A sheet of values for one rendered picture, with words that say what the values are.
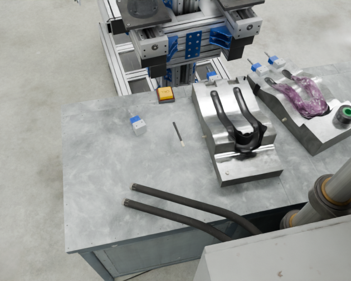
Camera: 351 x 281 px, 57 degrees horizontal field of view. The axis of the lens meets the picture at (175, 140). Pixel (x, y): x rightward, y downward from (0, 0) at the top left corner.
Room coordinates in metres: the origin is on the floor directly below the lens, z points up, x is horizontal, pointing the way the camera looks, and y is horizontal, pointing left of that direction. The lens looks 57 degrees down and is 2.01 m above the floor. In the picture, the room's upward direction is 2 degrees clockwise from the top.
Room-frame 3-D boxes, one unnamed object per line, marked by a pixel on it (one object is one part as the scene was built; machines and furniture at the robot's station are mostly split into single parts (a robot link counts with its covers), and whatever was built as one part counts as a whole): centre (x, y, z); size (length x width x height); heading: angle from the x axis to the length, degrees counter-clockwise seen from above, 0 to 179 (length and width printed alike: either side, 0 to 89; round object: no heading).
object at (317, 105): (1.00, -0.58, 0.90); 0.26 x 0.18 x 0.08; 31
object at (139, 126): (0.87, 0.19, 0.83); 0.13 x 0.05 x 0.05; 32
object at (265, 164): (0.83, -0.26, 0.87); 0.50 x 0.26 x 0.14; 14
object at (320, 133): (1.00, -0.58, 0.86); 0.50 x 0.26 x 0.11; 31
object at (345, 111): (0.86, -0.73, 0.93); 0.08 x 0.08 x 0.04
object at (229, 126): (0.85, -0.26, 0.92); 0.35 x 0.16 x 0.09; 14
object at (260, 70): (1.20, -0.39, 0.86); 0.13 x 0.05 x 0.05; 31
